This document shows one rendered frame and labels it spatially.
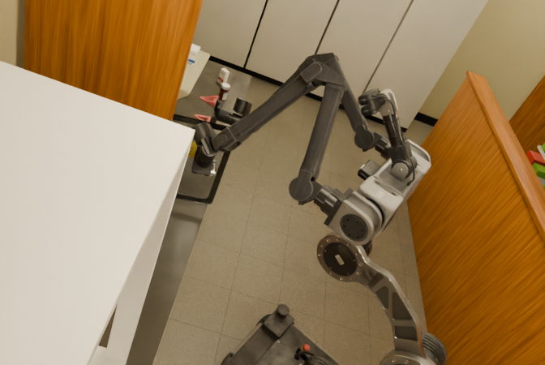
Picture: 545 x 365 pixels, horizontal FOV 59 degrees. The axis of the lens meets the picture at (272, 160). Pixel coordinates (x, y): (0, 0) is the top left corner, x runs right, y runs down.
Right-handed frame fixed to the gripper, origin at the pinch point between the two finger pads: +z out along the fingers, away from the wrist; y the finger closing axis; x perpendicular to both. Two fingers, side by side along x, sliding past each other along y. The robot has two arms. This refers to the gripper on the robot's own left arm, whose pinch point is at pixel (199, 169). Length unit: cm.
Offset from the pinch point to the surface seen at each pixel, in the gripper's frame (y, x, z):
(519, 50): -276, 313, 137
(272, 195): -66, 78, 165
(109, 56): -14, -38, -35
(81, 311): 68, -21, -120
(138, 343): 63, -8, -2
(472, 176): -79, 194, 80
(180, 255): 29.5, 1.4, 14.7
